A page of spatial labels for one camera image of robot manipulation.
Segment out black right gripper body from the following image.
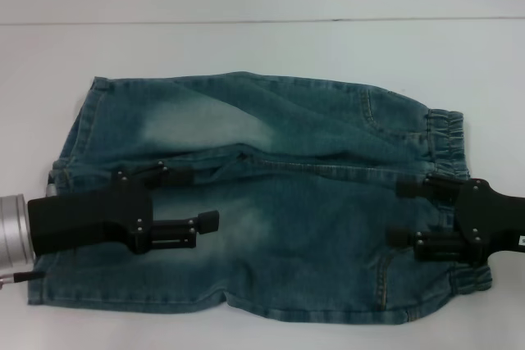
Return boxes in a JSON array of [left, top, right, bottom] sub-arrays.
[[452, 177, 525, 268]]

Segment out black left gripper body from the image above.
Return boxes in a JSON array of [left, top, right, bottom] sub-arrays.
[[27, 169, 155, 256]]

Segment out blue denim shorts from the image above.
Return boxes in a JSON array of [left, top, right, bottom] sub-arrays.
[[26, 72, 493, 325]]

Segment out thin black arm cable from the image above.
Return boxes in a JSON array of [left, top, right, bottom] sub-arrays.
[[0, 270, 45, 288]]

